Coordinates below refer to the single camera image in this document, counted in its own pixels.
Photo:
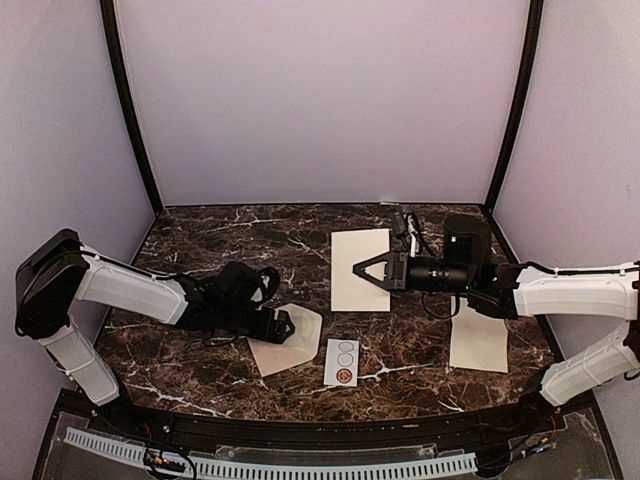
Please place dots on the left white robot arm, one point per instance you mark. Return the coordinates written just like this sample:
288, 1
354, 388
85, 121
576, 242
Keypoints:
64, 271

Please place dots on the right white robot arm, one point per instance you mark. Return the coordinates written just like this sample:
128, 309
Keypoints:
511, 291

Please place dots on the white slotted cable duct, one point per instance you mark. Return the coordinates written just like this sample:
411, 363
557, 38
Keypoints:
234, 462

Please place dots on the black right frame post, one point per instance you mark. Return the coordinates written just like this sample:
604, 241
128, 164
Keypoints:
518, 103

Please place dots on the black frame post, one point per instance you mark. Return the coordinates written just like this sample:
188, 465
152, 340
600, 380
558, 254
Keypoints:
518, 103
128, 110

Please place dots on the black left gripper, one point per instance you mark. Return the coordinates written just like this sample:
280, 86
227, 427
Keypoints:
277, 335

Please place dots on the black left frame post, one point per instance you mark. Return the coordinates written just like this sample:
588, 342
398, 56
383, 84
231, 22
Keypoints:
128, 110

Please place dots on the pink envelope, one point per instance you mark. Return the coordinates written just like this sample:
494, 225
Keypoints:
302, 346

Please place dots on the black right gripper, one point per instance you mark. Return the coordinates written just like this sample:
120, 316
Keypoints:
397, 264

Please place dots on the black front table rail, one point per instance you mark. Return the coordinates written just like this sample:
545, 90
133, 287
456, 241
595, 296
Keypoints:
447, 426

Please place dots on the white sticker sheet with seals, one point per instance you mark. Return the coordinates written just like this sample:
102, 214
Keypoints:
341, 363

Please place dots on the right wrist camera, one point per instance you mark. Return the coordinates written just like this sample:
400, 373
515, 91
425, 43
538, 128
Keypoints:
407, 230

